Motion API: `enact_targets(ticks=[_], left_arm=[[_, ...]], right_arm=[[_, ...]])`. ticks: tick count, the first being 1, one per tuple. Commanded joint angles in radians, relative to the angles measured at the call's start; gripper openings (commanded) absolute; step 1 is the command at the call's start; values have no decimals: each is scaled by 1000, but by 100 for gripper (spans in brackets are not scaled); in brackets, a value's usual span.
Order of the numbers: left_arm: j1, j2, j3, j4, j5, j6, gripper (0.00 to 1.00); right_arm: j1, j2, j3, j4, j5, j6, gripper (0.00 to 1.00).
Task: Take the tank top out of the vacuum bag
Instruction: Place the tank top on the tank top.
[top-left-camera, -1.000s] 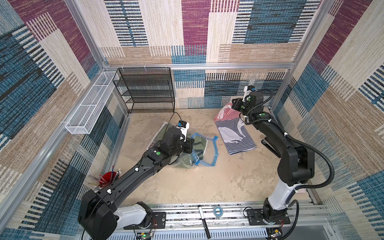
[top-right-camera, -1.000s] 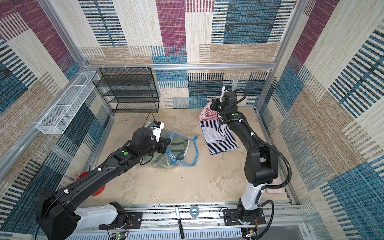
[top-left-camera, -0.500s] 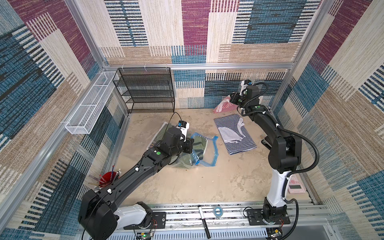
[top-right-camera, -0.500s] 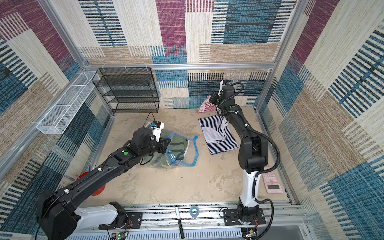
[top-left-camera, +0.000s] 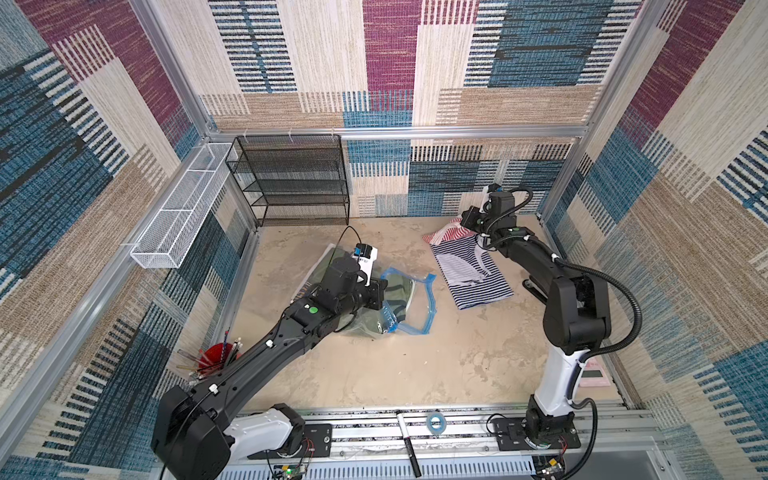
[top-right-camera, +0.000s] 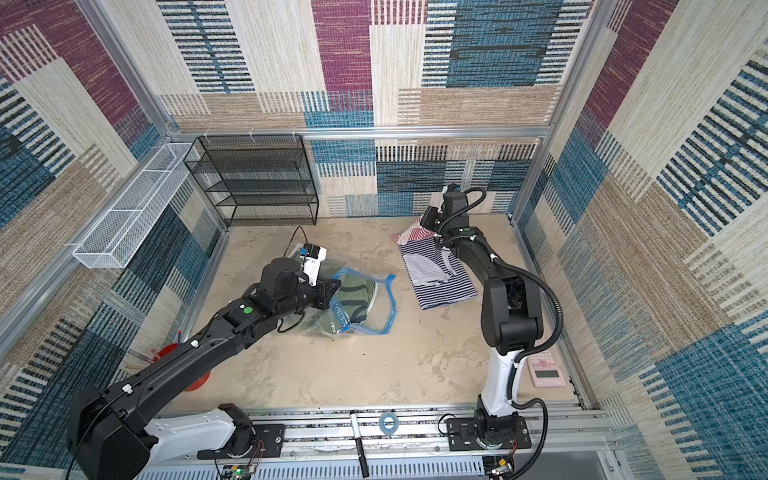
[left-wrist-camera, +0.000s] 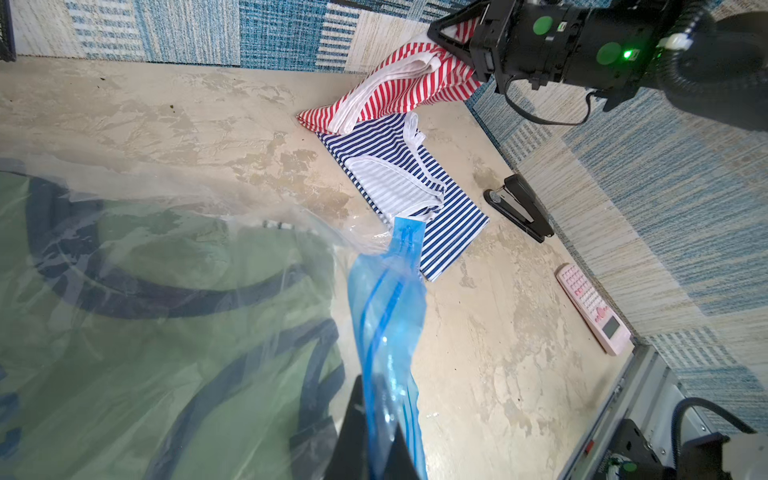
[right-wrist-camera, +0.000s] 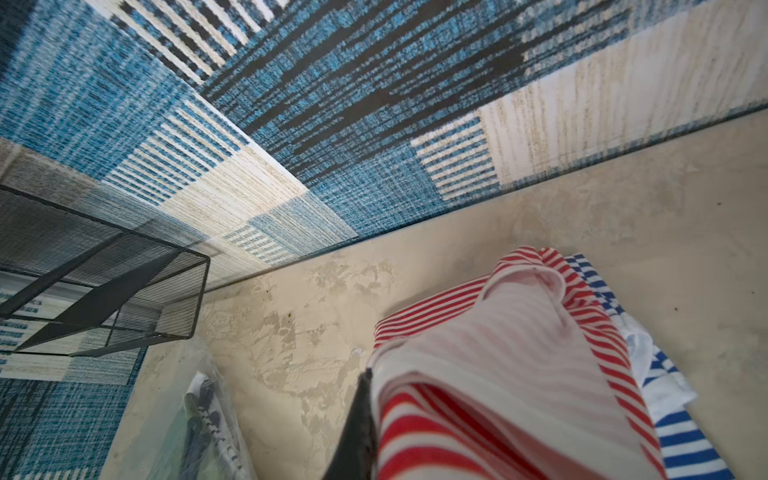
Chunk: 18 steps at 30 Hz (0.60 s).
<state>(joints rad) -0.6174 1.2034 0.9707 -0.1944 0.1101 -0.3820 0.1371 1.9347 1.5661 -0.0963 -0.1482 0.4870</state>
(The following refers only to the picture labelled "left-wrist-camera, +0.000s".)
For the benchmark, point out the black stapler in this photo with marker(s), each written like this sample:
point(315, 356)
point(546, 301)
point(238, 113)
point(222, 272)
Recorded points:
point(517, 202)

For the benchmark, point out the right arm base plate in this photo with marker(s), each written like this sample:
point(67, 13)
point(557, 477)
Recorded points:
point(629, 457)

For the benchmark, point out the clear vacuum bag blue zipper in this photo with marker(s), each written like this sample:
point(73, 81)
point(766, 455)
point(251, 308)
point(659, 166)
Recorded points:
point(379, 301)

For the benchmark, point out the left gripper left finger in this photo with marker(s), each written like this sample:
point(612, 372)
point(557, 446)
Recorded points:
point(349, 460)

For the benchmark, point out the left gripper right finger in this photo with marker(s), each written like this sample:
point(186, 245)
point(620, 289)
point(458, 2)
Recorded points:
point(399, 464)

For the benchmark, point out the navy white striped tank top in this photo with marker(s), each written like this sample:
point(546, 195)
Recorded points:
point(398, 177)

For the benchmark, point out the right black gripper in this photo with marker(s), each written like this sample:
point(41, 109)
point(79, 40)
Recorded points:
point(597, 48)

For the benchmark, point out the green garment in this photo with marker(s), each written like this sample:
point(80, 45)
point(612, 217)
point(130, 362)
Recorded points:
point(140, 341)

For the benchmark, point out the red white striped tank top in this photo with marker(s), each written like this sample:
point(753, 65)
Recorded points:
point(420, 72)

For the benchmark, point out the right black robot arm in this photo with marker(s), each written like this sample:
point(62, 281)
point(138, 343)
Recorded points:
point(715, 69)

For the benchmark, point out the pink calculator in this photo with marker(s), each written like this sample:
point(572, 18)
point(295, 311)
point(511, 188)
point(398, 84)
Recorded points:
point(606, 325)

